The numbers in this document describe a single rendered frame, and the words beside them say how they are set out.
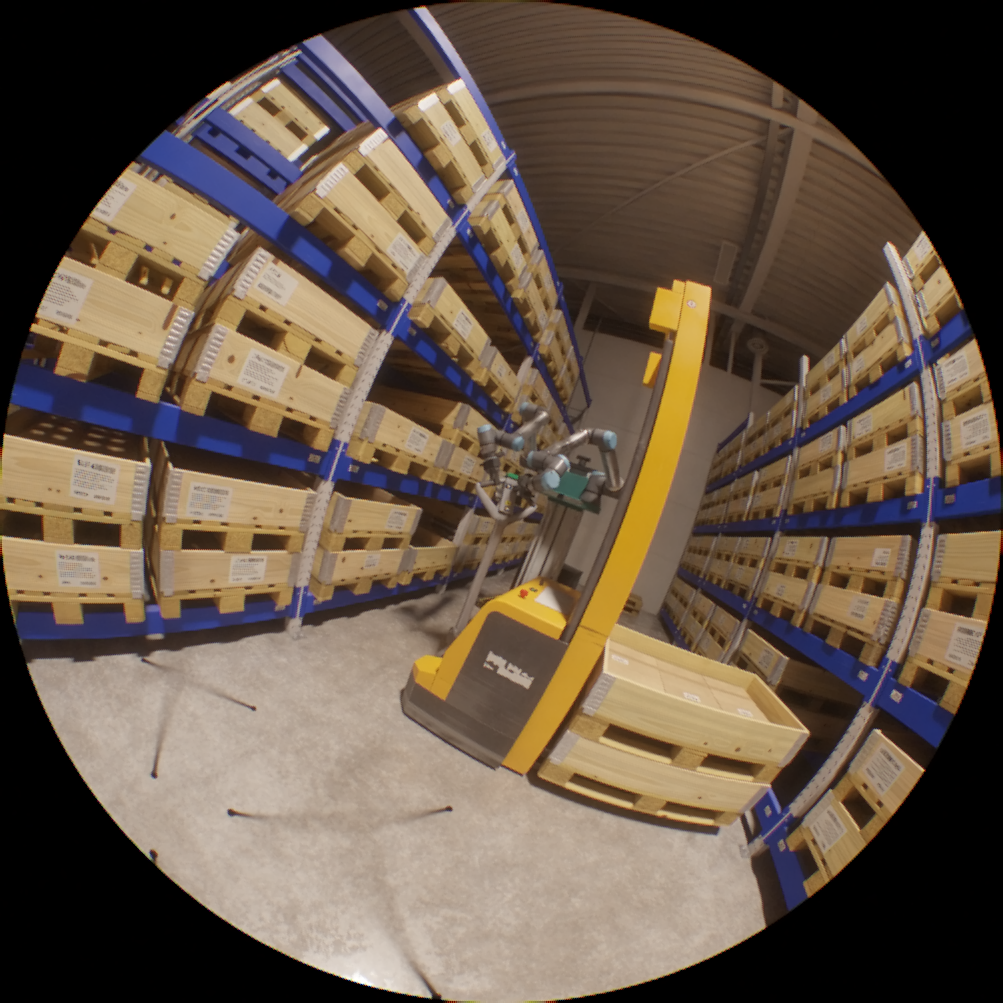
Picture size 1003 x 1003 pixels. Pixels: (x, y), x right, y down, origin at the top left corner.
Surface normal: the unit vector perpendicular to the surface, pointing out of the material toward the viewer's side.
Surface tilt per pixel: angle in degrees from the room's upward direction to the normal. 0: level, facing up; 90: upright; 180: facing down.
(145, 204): 90
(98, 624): 90
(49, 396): 90
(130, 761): 0
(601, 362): 90
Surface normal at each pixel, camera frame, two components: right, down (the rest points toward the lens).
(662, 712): -0.33, -0.10
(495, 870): 0.36, -0.93
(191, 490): 0.87, 0.34
